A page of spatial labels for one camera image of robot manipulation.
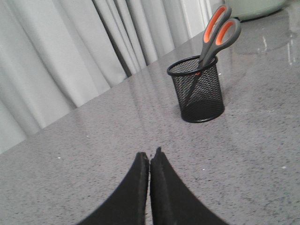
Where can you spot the grey pleated curtain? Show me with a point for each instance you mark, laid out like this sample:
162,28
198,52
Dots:
56,55

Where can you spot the black mesh pen bucket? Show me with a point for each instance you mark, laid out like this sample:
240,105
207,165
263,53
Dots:
198,89

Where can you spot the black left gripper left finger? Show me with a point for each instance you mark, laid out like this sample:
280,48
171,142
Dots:
126,205

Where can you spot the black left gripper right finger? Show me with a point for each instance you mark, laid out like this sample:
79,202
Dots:
172,203

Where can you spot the grey orange handled scissors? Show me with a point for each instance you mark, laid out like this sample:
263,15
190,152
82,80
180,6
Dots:
220,33

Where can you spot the pale green round base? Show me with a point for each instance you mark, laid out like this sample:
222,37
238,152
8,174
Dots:
251,9

